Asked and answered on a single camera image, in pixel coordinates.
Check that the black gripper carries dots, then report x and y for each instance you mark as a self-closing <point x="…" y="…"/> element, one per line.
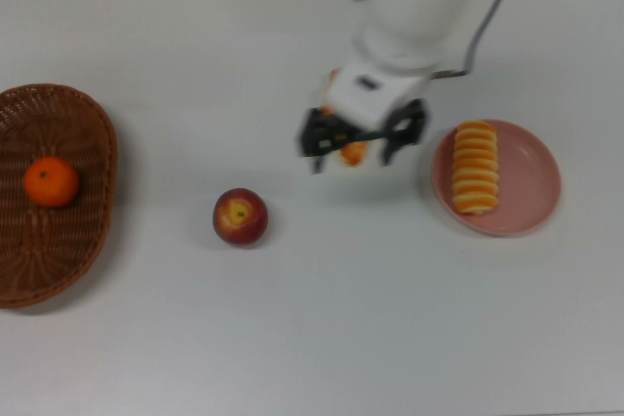
<point x="370" y="134"/>

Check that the red toy apple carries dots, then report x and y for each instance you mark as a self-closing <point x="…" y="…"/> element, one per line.
<point x="240" y="216"/>

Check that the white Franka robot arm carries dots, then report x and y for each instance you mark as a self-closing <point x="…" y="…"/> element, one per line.
<point x="414" y="7"/>

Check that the striped toy bread roll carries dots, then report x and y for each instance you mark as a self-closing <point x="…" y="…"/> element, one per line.
<point x="475" y="167"/>

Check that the brown woven basket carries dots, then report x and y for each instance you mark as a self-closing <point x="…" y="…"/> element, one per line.
<point x="58" y="250"/>

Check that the pink plate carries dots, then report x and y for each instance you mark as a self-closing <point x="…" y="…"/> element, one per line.
<point x="531" y="182"/>

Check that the braided toy bread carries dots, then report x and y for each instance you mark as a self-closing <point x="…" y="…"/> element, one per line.
<point x="353" y="154"/>

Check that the orange toy mandarin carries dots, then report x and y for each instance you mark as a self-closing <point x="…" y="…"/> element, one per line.
<point x="51" y="182"/>

